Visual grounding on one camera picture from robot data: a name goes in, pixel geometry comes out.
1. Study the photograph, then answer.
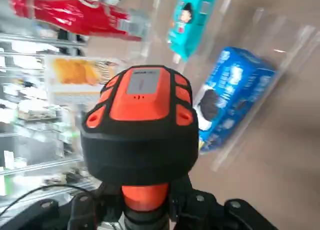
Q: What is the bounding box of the teal cartoon snack packet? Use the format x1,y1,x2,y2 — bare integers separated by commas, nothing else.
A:
166,0,219,63

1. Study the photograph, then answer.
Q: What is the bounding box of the clear acrylic stepped shelf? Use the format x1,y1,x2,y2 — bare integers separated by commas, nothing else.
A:
139,0,320,173

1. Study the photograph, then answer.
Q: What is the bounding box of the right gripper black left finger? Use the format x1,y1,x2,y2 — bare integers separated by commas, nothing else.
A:
0,184,126,230

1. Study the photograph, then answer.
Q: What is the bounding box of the red Coca-Cola bottle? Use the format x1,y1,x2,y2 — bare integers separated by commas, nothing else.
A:
9,0,151,42

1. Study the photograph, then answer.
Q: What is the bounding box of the orange black barcode scanner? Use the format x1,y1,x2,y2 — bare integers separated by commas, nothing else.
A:
79,65,200,230

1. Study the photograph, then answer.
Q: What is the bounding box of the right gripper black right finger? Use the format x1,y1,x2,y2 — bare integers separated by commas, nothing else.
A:
169,174,278,230

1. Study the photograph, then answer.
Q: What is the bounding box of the blue Oreo cookie box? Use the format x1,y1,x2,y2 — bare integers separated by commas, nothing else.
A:
197,46,278,155

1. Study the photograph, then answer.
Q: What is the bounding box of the white wafer cookie box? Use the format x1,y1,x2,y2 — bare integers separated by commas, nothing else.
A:
44,54,124,104

